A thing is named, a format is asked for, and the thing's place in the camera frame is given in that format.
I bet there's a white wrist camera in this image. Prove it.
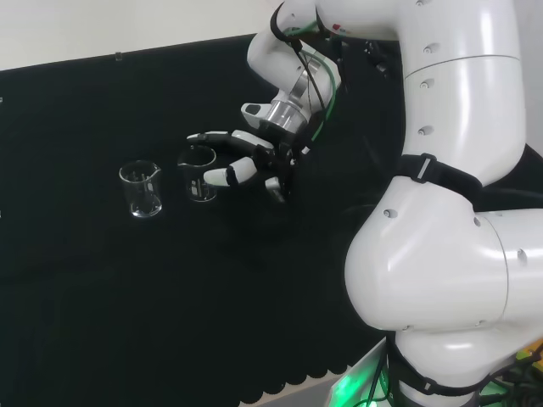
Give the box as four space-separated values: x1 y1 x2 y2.
240 103 272 128

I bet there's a black arm strap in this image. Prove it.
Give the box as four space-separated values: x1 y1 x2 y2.
269 3 305 48
394 154 484 200
383 334 517 399

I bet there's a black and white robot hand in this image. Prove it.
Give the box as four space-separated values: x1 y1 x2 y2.
186 121 300 205

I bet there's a green cable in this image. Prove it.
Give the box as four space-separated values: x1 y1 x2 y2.
283 20 344 143

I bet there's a pale board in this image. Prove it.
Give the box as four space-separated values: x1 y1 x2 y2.
328 334 394 407

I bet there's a clear glass beaker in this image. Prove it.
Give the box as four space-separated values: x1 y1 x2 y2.
176 145 219 204
118 159 165 219

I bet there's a black bench cloth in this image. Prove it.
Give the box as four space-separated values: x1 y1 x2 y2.
0 32 408 407

